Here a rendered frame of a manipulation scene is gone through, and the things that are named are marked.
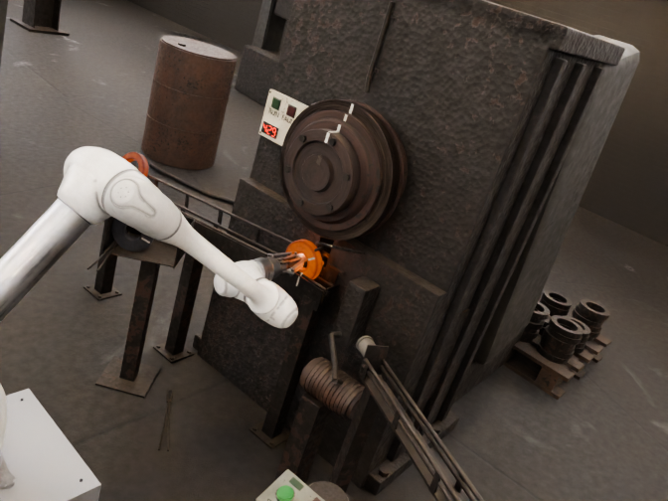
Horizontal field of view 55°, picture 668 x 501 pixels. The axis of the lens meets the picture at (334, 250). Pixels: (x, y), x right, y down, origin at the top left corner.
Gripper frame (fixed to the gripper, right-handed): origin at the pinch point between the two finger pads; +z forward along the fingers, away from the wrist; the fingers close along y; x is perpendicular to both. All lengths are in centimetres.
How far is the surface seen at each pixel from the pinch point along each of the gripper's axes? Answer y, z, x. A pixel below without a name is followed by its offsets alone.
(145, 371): -46, -24, -75
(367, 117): 10, 0, 56
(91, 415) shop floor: -36, -56, -74
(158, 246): -49, -25, -15
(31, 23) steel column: -639, 248, -81
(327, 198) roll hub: 9.0, -9.0, 29.2
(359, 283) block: 25.9, -1.7, 3.7
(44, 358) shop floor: -73, -53, -74
